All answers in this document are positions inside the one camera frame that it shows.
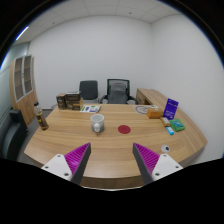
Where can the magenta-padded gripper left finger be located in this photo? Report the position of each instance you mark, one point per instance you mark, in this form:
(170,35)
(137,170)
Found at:
(76,158)

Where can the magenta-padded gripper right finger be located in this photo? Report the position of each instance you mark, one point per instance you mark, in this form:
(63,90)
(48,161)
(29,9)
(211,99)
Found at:
(148,160)

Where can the clear bottle with black cap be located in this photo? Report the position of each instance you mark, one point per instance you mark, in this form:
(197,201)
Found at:
(41,118)

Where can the small blue box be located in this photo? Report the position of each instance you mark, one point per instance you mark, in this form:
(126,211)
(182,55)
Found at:
(170,130)

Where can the flat round red coaster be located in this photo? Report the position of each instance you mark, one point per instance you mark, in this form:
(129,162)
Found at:
(124,129)

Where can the white ceramic mug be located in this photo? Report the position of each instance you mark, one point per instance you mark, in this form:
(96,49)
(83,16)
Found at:
(97,122)

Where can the small yellow box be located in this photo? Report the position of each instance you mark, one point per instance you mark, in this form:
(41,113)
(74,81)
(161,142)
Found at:
(165,121)

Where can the green flat box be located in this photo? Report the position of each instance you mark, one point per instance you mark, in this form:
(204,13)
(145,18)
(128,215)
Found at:
(177,125)

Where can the orange wooden box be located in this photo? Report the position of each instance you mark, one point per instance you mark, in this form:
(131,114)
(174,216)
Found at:
(154,113)

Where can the round grey mouse pad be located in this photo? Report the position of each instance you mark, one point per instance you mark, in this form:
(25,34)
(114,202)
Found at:
(142,109)

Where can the white printed leaflet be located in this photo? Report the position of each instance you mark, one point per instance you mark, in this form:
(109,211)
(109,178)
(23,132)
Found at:
(90,108)

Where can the brown cardboard box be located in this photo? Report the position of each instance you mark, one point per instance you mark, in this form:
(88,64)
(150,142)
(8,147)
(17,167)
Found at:
(74,104)

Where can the purple standing pouch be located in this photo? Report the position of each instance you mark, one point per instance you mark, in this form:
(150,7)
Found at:
(170,108)

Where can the small dark cardboard box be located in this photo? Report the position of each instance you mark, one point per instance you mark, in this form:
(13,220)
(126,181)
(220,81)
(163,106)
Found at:
(61,101)

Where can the dark printed cardboard box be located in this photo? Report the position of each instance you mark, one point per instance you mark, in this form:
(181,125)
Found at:
(73,96)

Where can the wooden side desk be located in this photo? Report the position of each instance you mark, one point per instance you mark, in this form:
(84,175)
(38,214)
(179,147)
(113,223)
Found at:
(150,96)

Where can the black leather sofa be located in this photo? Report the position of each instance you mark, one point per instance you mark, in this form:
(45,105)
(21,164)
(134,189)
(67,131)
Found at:
(13,133)

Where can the dark grey visitor chair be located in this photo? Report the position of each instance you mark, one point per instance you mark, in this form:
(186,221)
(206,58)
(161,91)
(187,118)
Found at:
(88,90)

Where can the grey mesh office chair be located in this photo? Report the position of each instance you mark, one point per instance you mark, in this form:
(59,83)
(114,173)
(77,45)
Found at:
(117,92)

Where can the wooden shelf cabinet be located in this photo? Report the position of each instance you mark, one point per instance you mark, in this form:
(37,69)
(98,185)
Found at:
(22,88)

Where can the rectangular ceiling light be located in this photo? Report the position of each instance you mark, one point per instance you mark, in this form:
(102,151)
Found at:
(21,33)

